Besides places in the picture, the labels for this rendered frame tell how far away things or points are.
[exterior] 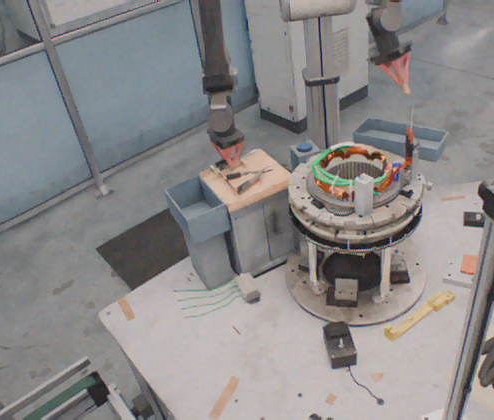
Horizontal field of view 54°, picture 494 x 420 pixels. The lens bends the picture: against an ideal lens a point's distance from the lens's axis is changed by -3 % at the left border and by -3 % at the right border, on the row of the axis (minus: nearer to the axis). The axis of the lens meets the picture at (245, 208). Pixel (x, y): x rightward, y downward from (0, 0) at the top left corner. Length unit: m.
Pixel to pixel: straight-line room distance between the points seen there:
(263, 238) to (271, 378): 0.38
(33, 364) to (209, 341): 1.40
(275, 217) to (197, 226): 0.23
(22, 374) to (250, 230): 1.55
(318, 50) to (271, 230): 0.56
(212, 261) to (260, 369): 0.33
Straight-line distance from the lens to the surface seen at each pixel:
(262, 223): 1.34
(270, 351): 1.26
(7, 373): 2.61
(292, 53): 3.41
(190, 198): 1.40
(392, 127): 1.55
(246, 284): 1.36
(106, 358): 2.42
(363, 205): 1.10
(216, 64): 1.16
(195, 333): 1.34
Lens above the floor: 1.80
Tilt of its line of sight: 37 degrees down
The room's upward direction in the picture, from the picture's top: 10 degrees counter-clockwise
